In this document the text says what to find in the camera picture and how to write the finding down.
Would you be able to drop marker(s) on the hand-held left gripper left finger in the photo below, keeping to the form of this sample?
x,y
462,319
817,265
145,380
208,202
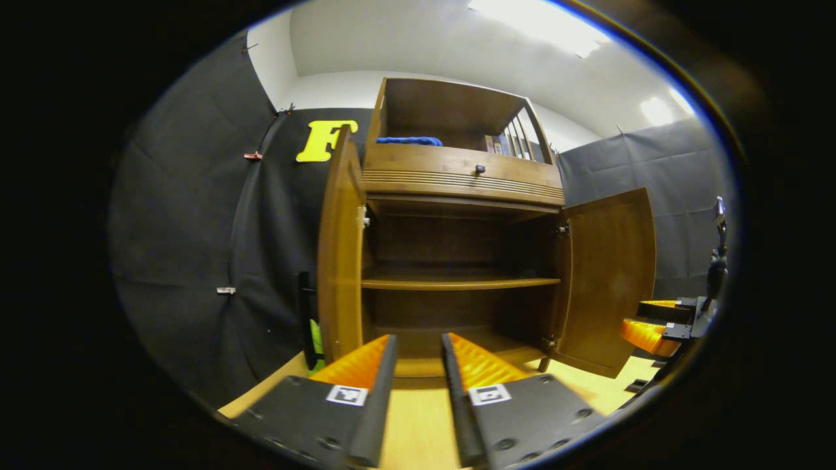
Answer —
x,y
377,405

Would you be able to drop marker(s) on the small ceiling light panel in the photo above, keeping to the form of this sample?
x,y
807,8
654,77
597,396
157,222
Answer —
x,y
656,109

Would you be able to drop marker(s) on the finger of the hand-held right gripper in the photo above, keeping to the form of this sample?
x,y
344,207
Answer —
x,y
659,313
676,331

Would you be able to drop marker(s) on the wooden drawer with black knob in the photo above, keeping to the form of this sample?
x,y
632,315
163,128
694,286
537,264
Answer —
x,y
418,163

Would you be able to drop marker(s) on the tan spine book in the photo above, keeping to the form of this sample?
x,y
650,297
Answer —
x,y
498,145

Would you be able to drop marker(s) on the green toy animal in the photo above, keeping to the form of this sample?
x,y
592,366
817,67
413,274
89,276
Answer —
x,y
316,339

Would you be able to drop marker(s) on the black backdrop cloth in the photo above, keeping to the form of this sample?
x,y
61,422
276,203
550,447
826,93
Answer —
x,y
196,228

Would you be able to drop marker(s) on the wooden double-door shoe cabinet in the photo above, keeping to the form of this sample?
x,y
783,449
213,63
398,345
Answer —
x,y
450,104

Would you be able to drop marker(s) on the blue spine book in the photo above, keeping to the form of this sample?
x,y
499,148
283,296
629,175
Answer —
x,y
509,145

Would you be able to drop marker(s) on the wooden cabinet door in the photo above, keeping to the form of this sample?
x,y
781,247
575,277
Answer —
x,y
339,261
607,274

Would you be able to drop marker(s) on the large ceiling light panel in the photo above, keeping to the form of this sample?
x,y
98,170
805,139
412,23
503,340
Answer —
x,y
542,23

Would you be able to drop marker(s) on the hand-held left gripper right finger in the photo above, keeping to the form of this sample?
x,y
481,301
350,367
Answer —
x,y
460,411

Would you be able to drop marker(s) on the blue knitted cloth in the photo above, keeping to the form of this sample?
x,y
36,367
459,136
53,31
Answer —
x,y
408,141

